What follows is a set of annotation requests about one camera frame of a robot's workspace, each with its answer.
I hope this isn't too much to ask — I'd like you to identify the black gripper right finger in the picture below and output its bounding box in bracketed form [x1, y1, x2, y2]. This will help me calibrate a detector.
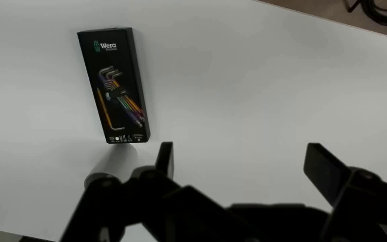
[302, 141, 387, 242]

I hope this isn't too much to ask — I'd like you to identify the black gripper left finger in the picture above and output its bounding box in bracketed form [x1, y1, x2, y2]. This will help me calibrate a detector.
[128, 141, 248, 242]

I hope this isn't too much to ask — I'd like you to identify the black cable bundle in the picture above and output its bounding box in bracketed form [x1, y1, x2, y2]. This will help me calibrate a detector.
[342, 0, 387, 27]

